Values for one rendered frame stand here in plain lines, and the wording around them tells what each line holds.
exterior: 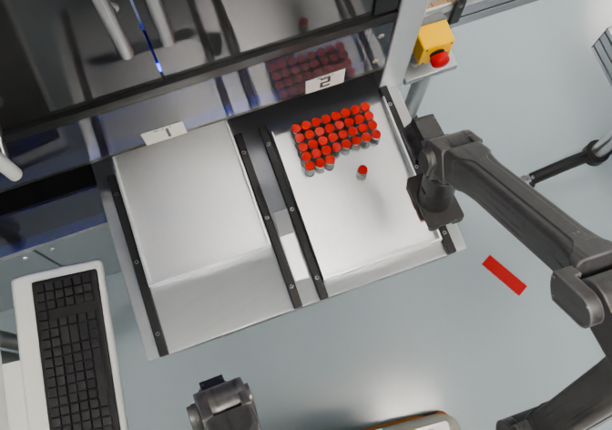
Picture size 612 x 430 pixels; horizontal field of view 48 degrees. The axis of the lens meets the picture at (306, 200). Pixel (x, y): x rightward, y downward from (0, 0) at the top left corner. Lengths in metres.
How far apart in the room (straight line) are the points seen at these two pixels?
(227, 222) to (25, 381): 0.53
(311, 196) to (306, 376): 0.95
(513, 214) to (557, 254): 0.10
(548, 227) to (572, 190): 1.75
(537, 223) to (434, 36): 0.71
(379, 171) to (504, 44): 1.33
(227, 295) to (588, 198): 1.53
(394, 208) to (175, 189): 0.47
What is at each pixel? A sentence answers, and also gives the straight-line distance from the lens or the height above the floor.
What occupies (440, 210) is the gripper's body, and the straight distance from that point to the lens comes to 1.20.
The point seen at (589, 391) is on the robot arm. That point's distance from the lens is 0.90.
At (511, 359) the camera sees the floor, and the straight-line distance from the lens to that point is 2.42.
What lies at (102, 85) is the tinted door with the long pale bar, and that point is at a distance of 1.21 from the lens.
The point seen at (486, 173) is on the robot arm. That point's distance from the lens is 0.96.
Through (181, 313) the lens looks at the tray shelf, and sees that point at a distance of 1.46.
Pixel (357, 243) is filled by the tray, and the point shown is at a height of 0.88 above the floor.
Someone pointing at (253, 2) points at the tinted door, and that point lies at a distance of 1.12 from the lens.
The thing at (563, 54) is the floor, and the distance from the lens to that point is 2.80.
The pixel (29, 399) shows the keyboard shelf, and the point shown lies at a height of 0.80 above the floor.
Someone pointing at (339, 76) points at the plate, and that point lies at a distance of 1.44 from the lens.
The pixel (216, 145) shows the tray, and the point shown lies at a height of 0.88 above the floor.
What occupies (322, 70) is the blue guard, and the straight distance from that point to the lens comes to 1.39.
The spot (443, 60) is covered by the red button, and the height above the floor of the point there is 1.01.
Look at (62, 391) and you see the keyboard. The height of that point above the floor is 0.83.
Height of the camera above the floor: 2.31
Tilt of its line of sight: 74 degrees down
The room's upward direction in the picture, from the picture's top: 2 degrees clockwise
